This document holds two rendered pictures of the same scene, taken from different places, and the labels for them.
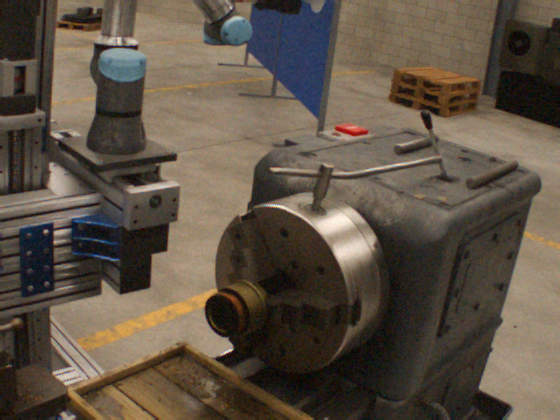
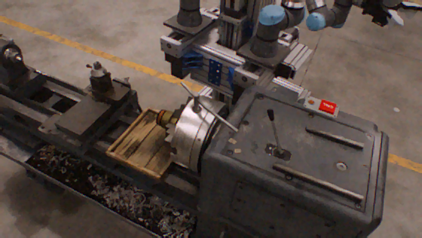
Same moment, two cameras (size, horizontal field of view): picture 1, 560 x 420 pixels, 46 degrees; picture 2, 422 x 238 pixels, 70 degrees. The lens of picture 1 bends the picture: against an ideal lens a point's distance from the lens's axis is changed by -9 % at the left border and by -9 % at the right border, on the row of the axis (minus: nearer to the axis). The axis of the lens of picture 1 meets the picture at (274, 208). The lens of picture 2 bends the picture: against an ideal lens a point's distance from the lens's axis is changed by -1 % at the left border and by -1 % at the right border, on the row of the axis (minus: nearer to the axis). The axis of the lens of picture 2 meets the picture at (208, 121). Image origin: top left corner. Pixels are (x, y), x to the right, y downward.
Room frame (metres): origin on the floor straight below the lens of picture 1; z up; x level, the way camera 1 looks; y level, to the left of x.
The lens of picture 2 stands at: (0.95, -0.90, 2.06)
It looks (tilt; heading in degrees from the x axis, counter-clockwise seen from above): 46 degrees down; 74
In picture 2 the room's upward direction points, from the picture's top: 5 degrees clockwise
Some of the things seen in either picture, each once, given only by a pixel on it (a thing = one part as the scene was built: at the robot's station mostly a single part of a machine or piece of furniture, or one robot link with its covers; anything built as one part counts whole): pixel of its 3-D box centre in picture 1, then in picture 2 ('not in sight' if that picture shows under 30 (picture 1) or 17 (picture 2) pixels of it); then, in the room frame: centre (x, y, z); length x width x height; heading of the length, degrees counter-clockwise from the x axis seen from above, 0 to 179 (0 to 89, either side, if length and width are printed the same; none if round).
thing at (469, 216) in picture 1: (398, 241); (288, 169); (1.48, -0.29, 1.06); 0.59 x 0.48 x 0.39; 142
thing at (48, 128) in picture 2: not in sight; (90, 111); (0.65, 0.35, 0.90); 0.47 x 0.30 x 0.06; 52
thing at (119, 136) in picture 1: (117, 126); (265, 41); (1.59, 0.40, 1.21); 0.15 x 0.15 x 0.10
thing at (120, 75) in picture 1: (120, 78); (271, 21); (1.60, 0.40, 1.33); 0.13 x 0.12 x 0.14; 23
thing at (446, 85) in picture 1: (436, 90); not in sight; (9.13, -1.94, 0.22); 1.25 x 0.86 x 0.44; 145
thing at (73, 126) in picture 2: not in sight; (96, 105); (0.69, 0.33, 0.95); 0.43 x 0.17 x 0.05; 52
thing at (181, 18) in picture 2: not in sight; (189, 13); (1.25, 0.76, 1.21); 0.15 x 0.15 x 0.10
